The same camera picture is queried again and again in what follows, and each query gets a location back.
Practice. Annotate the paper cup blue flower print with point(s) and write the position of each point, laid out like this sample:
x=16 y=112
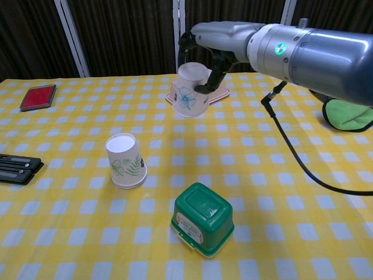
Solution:
x=186 y=103

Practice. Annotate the white screen frame post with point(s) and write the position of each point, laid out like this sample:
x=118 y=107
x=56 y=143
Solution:
x=71 y=43
x=288 y=11
x=175 y=17

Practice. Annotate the yellow white checked tablecloth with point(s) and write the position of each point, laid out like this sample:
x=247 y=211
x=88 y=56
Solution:
x=175 y=259
x=335 y=151

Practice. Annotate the pink plastic lunch box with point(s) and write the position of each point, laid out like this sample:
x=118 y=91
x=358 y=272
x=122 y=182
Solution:
x=223 y=89

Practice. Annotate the paper cup green fern print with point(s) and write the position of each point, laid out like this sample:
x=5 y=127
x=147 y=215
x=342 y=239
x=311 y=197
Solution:
x=125 y=157

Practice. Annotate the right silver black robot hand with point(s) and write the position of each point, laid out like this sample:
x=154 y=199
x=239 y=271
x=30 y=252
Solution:
x=224 y=36

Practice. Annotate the red ink stamp pad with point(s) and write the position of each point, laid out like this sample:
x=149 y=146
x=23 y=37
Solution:
x=38 y=97

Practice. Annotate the green plastic container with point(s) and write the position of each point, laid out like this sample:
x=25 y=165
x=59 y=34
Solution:
x=201 y=217

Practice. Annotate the grey and green microfibre cloth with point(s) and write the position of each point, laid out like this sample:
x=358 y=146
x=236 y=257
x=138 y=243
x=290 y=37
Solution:
x=346 y=116

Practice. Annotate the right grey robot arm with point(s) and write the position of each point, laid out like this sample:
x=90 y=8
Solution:
x=320 y=55

